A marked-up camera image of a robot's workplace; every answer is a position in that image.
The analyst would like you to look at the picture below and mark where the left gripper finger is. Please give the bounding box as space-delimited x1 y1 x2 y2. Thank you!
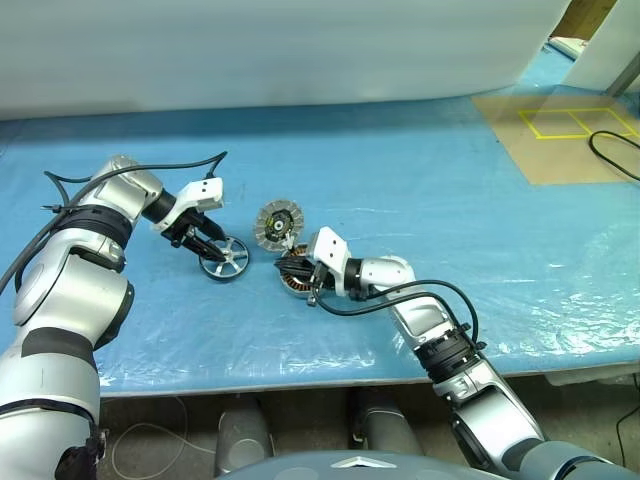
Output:
184 234 227 262
197 215 227 240

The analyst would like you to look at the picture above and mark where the white foam tray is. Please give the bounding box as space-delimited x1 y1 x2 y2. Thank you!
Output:
547 35 591 61

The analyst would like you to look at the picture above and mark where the white foam backdrop board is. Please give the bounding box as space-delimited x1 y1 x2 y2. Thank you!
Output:
0 0 574 121

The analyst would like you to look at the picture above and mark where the brown cardboard box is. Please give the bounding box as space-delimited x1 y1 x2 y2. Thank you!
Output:
549 0 619 39

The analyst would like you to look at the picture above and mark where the black floor cable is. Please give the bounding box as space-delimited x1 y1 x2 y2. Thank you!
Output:
614 372 640 466

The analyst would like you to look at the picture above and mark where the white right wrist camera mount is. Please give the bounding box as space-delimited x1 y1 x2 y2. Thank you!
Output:
305 226 351 296

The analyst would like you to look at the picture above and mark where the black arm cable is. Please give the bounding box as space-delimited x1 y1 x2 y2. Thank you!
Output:
315 279 489 354
0 151 229 296

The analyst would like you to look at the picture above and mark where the brown cardboard sheet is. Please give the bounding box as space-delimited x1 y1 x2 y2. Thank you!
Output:
472 93 640 186

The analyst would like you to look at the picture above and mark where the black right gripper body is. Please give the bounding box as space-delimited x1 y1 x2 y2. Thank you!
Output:
305 262 337 307

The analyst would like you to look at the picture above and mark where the thin black cable loop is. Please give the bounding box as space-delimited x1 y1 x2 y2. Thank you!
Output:
588 130 640 182

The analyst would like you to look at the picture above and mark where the grey metal post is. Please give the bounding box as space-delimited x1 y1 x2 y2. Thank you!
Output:
607 42 640 97

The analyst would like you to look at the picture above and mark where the motor stator with copper windings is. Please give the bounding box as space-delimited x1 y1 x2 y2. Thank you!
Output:
275 243 321 297

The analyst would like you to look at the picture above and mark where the white upright panel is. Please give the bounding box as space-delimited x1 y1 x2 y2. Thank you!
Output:
563 0 640 94

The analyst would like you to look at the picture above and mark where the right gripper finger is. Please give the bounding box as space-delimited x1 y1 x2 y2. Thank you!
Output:
273 253 316 269
282 264 319 282

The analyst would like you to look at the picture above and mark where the grey robot torso with emblem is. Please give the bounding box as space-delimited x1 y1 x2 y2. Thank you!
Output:
214 439 640 480

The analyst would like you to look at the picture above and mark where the thin white string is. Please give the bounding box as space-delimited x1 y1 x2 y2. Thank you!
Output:
110 397 191 476

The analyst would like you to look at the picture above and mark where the round motor stator disc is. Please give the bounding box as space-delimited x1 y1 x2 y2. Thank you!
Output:
252 198 306 250

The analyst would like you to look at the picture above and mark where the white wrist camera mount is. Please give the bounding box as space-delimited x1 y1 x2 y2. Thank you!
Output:
149 177 225 232
305 226 351 296

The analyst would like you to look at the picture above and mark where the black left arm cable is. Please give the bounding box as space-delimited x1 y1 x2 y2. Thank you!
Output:
0 151 229 296

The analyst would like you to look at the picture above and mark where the black silver spoked rotor wheel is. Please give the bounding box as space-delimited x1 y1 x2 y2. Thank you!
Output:
199 235 250 281

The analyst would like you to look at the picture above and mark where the grey rounded cylinder shape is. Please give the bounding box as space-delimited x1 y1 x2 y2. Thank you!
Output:
215 397 274 476
352 389 424 456

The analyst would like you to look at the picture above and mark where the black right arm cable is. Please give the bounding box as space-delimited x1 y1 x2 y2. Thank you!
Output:
315 279 489 354

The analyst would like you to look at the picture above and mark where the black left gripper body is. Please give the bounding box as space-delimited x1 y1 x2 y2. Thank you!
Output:
168 208 214 249

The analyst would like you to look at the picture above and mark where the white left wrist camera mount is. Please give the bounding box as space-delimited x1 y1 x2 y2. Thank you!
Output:
149 177 225 232

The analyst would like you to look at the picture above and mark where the blue plastic table sheet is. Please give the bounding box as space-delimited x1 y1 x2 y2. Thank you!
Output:
0 42 640 399

